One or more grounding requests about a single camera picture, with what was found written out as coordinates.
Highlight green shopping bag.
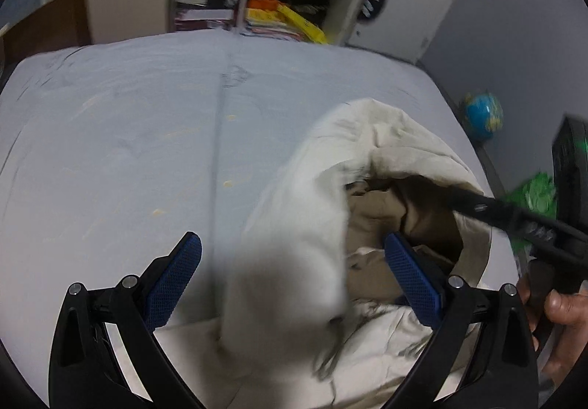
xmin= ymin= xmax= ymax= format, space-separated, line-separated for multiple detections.
xmin=504 ymin=171 xmax=560 ymax=254

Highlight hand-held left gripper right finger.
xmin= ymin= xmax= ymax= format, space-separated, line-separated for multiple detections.
xmin=383 ymin=231 xmax=539 ymax=409

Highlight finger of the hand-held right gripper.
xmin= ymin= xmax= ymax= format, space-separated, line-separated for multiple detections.
xmin=447 ymin=185 xmax=562 ymax=250

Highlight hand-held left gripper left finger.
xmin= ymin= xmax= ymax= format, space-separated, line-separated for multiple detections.
xmin=48 ymin=231 xmax=204 ymax=409

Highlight bed with grey sheet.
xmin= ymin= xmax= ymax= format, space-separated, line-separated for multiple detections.
xmin=0 ymin=29 xmax=527 ymax=409

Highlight brown wooden headboard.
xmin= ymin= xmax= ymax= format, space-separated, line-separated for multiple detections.
xmin=0 ymin=0 xmax=93 ymax=66

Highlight person's right hand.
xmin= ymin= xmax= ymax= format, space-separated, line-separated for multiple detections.
xmin=518 ymin=275 xmax=588 ymax=388

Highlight blue globe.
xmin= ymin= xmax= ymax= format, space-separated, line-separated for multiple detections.
xmin=462 ymin=92 xmax=505 ymax=143

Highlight dark folded clothes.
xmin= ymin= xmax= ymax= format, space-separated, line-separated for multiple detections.
xmin=288 ymin=0 xmax=332 ymax=24

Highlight white hooded jacket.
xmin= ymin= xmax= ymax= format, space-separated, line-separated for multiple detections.
xmin=215 ymin=97 xmax=496 ymax=409

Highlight yellow orange box stack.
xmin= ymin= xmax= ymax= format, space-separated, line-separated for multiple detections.
xmin=245 ymin=0 xmax=330 ymax=45

